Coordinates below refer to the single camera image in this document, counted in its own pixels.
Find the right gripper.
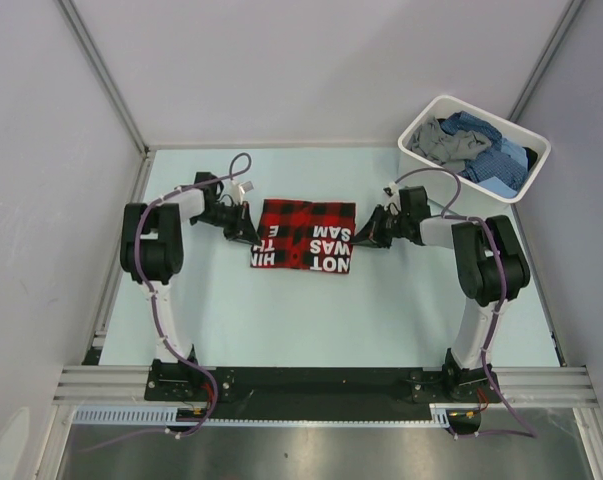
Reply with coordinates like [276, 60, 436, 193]
[351, 204, 410, 249]

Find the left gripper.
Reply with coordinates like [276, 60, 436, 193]
[191, 201, 261, 247]

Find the red black plaid shirt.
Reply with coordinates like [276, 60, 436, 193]
[250, 199, 356, 275]

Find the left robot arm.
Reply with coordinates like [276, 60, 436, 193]
[120, 172, 260, 402]

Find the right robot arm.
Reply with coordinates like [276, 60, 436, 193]
[351, 186, 531, 403]

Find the grey shirt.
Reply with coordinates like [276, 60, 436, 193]
[407, 116, 492, 173]

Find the light blue shirt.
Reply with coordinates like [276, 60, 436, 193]
[466, 140, 528, 198]

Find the blue checked shirt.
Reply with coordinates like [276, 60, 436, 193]
[439, 111, 529, 198]

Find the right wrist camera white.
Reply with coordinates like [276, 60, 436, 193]
[383, 182, 400, 208]

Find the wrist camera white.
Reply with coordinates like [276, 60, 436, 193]
[383, 182, 400, 208]
[229, 180, 254, 203]

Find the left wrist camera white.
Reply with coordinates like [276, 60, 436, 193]
[229, 180, 254, 203]

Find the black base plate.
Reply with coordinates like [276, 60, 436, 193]
[145, 366, 503, 422]

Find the white cable duct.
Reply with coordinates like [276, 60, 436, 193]
[72, 405, 479, 431]

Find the aluminium frame rail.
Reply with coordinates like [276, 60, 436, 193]
[53, 366, 599, 409]

